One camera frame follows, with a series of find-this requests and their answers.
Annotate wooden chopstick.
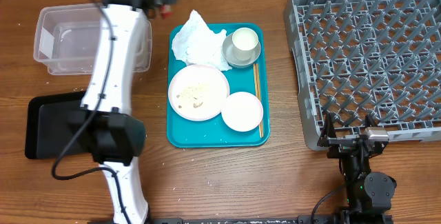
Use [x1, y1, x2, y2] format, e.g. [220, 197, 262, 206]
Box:
[254, 63, 264, 138]
[253, 63, 263, 138]

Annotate clear plastic bin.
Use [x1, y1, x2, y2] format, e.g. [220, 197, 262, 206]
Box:
[32, 2, 153, 76]

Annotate grey saucer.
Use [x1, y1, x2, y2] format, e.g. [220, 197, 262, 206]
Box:
[222, 34, 261, 68]

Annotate right wooden chopstick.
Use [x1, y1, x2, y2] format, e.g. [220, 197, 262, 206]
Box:
[254, 63, 264, 138]

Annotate red snack wrapper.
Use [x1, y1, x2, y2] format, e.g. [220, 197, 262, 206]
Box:
[159, 5, 172, 19]

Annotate large white plate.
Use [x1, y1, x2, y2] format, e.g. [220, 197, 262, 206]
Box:
[168, 64, 230, 121]

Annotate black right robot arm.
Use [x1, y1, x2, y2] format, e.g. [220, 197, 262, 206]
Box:
[309, 112, 397, 224]

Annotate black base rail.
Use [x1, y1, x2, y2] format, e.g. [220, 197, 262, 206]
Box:
[151, 215, 332, 224]

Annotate black tray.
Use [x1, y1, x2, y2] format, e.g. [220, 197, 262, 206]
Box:
[25, 91, 85, 159]

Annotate left wooden chopstick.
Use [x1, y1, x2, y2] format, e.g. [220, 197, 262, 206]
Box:
[253, 63, 263, 138]

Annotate white cup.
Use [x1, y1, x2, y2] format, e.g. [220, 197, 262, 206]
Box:
[232, 28, 258, 61]

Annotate small white bowl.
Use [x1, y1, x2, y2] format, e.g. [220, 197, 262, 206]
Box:
[221, 92, 263, 132]

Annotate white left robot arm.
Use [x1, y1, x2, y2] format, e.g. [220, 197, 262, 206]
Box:
[51, 0, 176, 223]

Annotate grey dishwasher rack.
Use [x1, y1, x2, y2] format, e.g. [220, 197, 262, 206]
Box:
[284, 0, 440, 150]

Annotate teal serving tray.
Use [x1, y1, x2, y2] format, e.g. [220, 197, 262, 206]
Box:
[166, 23, 270, 148]

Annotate white napkin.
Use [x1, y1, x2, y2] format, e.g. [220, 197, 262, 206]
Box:
[172, 10, 232, 71]

